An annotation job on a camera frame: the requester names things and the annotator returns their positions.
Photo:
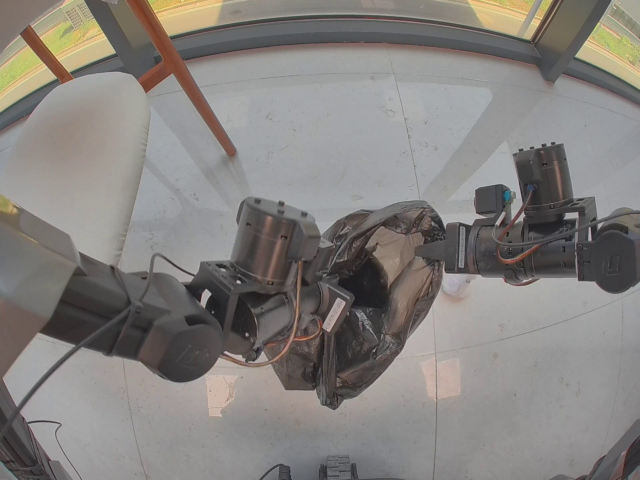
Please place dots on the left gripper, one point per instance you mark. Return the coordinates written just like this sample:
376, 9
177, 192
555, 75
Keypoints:
330, 308

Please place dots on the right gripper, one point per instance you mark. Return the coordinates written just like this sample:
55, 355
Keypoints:
485, 250

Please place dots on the black plastic bag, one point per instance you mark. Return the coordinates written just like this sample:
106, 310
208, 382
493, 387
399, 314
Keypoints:
395, 318

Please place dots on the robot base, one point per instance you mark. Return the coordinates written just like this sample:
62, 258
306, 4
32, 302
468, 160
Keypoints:
339, 468

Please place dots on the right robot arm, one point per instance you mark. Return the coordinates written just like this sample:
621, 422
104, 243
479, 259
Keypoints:
545, 178

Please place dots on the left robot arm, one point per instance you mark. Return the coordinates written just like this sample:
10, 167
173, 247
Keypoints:
165, 318

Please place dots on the crumpled white paper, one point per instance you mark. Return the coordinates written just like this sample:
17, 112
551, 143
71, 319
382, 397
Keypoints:
456, 288

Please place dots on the window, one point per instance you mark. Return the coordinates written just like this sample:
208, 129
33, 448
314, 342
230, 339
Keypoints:
320, 35

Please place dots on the white cushioned wooden chair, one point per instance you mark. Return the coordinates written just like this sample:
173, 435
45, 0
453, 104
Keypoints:
75, 143

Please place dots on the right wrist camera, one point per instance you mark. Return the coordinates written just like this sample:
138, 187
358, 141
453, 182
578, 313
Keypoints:
491, 199

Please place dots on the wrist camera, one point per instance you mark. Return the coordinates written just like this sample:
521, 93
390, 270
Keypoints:
325, 255
491, 199

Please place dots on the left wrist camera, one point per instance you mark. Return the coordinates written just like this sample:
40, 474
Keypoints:
325, 255

